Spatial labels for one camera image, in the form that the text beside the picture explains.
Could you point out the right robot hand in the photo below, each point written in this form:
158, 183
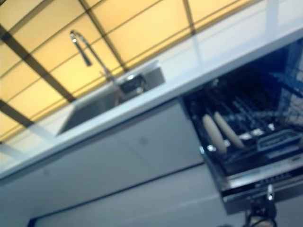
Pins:
262, 208

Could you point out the cream round ceramic plate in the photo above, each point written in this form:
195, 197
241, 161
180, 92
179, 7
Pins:
228, 132
214, 134

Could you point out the black built-in dishwasher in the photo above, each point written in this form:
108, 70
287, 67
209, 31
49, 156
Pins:
260, 179

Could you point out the grey plastic cutlery basket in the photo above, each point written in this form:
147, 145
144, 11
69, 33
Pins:
279, 142

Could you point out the narrow white cabinet door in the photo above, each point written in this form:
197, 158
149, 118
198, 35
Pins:
161, 132

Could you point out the black dish drying rack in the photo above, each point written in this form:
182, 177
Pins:
132, 85

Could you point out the stainless steel sink basin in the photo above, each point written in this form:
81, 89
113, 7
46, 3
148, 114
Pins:
94, 108

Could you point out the wide white cabinet door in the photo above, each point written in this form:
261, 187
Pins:
71, 170

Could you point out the chrome gooseneck kitchen faucet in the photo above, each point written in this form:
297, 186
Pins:
82, 47

